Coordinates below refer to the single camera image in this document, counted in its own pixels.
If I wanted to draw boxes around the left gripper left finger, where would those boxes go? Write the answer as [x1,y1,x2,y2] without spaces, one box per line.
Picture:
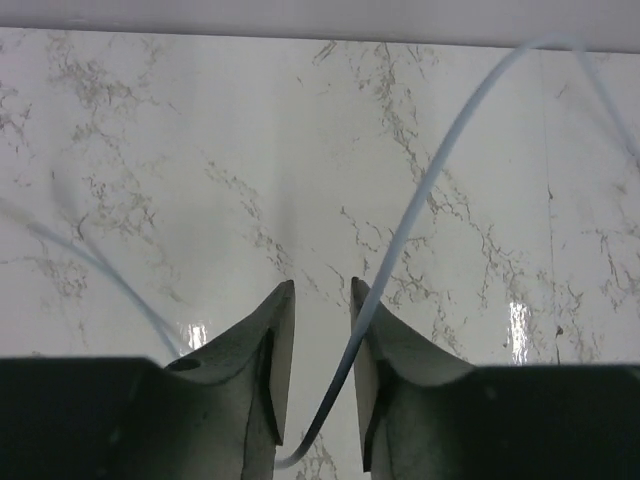
[163,280,296,479]

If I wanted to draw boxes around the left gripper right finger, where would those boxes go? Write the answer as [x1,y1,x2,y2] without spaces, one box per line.
[354,304,474,479]

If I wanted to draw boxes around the teal charging cable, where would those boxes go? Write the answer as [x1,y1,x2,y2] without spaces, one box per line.
[0,197,184,356]

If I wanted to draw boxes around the blue charging cable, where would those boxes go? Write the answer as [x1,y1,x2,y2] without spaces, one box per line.
[274,33,640,471]

